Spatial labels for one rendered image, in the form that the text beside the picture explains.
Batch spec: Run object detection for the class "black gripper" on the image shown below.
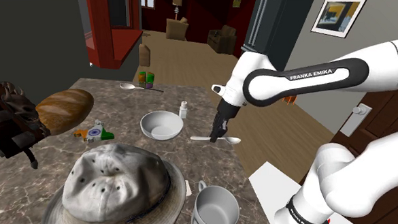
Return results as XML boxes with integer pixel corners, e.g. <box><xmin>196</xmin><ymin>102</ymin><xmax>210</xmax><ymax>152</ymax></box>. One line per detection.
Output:
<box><xmin>208</xmin><ymin>97</ymin><xmax>243</xmax><ymax>144</ymax></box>

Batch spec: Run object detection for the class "white spoon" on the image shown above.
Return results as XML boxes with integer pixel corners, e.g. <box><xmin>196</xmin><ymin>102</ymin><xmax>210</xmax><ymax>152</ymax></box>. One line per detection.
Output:
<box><xmin>190</xmin><ymin>133</ymin><xmax>242</xmax><ymax>146</ymax></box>

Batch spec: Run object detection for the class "white salt shaker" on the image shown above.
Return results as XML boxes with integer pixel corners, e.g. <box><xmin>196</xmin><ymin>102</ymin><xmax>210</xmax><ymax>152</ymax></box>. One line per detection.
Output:
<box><xmin>178</xmin><ymin>100</ymin><xmax>189</xmax><ymax>120</ymax></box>

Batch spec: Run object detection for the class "white bowl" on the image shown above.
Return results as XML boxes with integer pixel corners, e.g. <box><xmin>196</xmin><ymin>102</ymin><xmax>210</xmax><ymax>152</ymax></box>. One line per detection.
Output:
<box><xmin>139</xmin><ymin>109</ymin><xmax>185</xmax><ymax>142</ymax></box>

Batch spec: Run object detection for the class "white mug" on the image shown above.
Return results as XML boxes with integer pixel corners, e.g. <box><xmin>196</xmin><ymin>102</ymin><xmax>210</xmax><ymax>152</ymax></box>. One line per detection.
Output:
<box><xmin>189</xmin><ymin>178</ymin><xmax>241</xmax><ymax>224</ymax></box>

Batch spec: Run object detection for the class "dark brown armchair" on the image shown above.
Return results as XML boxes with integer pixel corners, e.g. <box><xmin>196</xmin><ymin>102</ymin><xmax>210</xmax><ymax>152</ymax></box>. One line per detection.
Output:
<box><xmin>205</xmin><ymin>24</ymin><xmax>239</xmax><ymax>56</ymax></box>

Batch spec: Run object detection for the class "brown paper bag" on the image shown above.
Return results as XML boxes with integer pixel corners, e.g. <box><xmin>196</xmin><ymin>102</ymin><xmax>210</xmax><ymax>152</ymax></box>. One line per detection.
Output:
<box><xmin>137</xmin><ymin>43</ymin><xmax>151</xmax><ymax>68</ymax></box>

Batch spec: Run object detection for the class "tan armchair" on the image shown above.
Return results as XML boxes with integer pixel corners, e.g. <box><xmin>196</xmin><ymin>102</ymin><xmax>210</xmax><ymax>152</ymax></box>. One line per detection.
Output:
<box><xmin>165</xmin><ymin>16</ymin><xmax>190</xmax><ymax>42</ymax></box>

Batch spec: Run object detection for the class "black refrigerator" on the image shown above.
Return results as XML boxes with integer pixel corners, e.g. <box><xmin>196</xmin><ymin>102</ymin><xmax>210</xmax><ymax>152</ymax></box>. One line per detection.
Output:
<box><xmin>239</xmin><ymin>0</ymin><xmax>317</xmax><ymax>74</ymax></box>

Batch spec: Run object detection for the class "grey bucket hat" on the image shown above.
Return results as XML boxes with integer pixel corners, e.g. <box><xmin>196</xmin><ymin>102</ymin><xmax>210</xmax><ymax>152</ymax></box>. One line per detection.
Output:
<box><xmin>35</xmin><ymin>140</ymin><xmax>188</xmax><ymax>224</ymax></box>

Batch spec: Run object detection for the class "orange white green toy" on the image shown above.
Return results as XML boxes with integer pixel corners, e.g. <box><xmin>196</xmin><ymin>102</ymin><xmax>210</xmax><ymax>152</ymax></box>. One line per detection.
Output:
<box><xmin>73</xmin><ymin>119</ymin><xmax>116</xmax><ymax>144</ymax></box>

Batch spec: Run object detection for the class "floor lamp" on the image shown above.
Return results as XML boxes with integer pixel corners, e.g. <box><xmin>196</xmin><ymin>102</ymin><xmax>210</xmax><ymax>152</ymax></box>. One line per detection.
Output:
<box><xmin>172</xmin><ymin>0</ymin><xmax>185</xmax><ymax>21</ymax></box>

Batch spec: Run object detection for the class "red cabinet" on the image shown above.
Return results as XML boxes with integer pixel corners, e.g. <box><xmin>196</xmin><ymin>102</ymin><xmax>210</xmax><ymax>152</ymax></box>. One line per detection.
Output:
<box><xmin>77</xmin><ymin>0</ymin><xmax>146</xmax><ymax>71</ymax></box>

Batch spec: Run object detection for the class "brown bread loaf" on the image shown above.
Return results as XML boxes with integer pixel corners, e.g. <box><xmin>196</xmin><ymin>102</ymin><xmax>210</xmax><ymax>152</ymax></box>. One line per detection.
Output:
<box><xmin>34</xmin><ymin>88</ymin><xmax>97</xmax><ymax>137</ymax></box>

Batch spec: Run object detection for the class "brown wooden door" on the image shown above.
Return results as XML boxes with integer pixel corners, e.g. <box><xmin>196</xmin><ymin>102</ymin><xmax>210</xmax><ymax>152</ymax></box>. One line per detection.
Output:
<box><xmin>296</xmin><ymin>89</ymin><xmax>398</xmax><ymax>224</ymax></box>

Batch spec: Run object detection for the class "dark brown dragon figure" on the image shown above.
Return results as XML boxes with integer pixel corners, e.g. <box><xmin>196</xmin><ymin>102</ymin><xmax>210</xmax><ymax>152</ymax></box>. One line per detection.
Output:
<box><xmin>0</xmin><ymin>78</ymin><xmax>52</xmax><ymax>172</ymax></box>

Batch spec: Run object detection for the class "grey spoon with dark handle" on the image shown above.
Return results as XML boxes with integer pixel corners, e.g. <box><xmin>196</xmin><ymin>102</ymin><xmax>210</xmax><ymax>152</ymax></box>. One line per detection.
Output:
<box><xmin>119</xmin><ymin>80</ymin><xmax>164</xmax><ymax>95</ymax></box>

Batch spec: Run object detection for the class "framed wall picture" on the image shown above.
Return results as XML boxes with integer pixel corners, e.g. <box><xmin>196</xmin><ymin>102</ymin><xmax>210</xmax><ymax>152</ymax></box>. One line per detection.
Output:
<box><xmin>309</xmin><ymin>0</ymin><xmax>371</xmax><ymax>40</ymax></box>

